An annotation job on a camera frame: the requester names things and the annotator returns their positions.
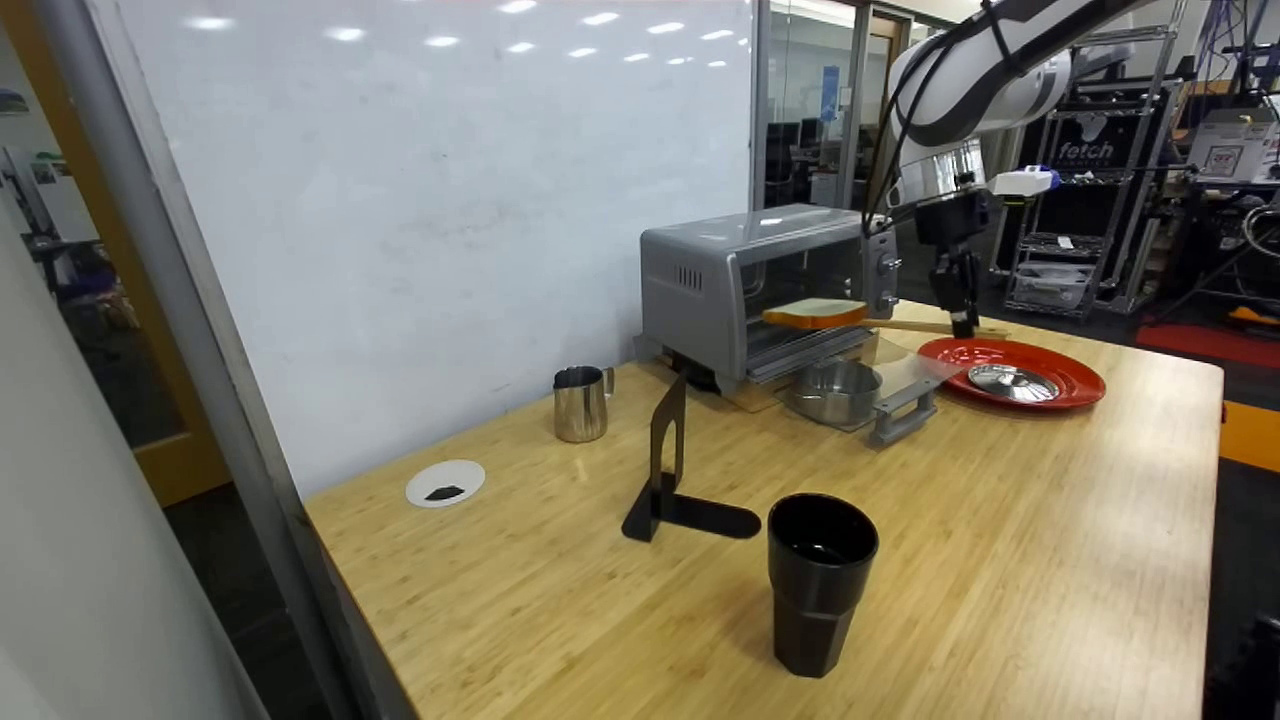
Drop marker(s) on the slice of white bread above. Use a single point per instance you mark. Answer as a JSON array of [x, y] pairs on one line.
[[815, 314]]

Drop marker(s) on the round steel lid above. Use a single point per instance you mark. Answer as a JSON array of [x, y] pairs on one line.
[[1010, 386]]

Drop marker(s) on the red round plate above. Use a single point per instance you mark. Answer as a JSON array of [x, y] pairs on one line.
[[1067, 380]]

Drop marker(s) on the small steel milk pitcher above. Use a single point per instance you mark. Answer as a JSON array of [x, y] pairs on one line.
[[581, 408]]

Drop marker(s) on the white equipment box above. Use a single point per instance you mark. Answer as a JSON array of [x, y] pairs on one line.
[[1234, 146]]

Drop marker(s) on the wooden slotted spatula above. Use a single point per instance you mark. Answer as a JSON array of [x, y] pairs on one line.
[[913, 326]]

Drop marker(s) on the black equipment rack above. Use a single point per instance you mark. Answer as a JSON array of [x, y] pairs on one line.
[[1067, 255]]

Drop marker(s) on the black plastic cup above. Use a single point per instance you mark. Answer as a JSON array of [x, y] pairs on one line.
[[819, 600]]

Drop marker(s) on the grey mini toaster oven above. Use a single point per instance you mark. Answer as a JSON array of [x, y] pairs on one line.
[[701, 284]]

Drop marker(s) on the black metal stand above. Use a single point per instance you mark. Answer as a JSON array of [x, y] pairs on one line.
[[665, 442]]

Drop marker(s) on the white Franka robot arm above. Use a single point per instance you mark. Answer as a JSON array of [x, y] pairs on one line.
[[986, 82]]

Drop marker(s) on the large white whiteboard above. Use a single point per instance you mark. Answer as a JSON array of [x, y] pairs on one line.
[[402, 203]]

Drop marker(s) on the grey metal frame post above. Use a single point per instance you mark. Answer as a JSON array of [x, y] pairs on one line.
[[201, 305]]

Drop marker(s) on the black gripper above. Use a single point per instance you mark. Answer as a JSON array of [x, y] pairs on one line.
[[958, 223]]

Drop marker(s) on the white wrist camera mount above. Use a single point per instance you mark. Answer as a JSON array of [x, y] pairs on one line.
[[1025, 181]]

